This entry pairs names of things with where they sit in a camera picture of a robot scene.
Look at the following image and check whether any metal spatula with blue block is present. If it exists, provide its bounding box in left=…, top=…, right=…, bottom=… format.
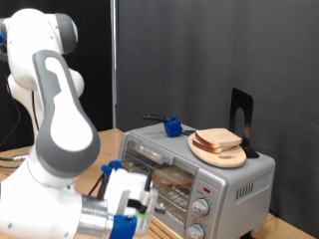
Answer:
left=143, top=114, right=197, bottom=138

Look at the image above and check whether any silver toaster oven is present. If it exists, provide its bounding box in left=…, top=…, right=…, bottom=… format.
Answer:
left=114, top=120, right=277, bottom=239

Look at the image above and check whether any black backdrop curtain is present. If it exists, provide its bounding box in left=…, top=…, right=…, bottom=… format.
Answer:
left=0, top=0, right=114, bottom=152

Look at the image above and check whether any round wooden cutting board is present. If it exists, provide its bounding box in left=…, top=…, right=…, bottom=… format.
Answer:
left=187, top=132, right=247, bottom=169

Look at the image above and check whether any silver metal pole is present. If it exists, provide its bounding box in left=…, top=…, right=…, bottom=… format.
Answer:
left=110, top=0, right=119, bottom=129

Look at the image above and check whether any glass oven door with handle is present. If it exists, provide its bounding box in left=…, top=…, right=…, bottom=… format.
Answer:
left=119, top=136, right=200, bottom=230

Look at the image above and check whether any white bread slice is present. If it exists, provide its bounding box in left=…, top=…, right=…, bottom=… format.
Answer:
left=191, top=138, right=233, bottom=154
left=152, top=165, right=194, bottom=189
left=194, top=127, right=242, bottom=149

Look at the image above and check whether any black metal bookend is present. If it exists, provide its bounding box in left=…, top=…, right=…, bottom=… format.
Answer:
left=228, top=87, right=260, bottom=159

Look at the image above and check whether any dark grey backdrop curtain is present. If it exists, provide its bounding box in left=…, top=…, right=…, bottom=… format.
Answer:
left=117, top=0, right=319, bottom=238

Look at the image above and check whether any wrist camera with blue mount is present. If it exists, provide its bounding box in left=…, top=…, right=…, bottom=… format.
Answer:
left=99, top=159, right=166, bottom=239

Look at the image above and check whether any silver oven knob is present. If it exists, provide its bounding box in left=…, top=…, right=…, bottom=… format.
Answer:
left=187, top=223, right=205, bottom=239
left=192, top=198, right=210, bottom=217

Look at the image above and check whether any black camera cable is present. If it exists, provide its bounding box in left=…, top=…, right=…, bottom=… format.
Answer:
left=88, top=158, right=154, bottom=197

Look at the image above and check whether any wire oven rack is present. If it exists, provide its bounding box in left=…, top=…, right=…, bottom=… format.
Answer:
left=124, top=158, right=192, bottom=222

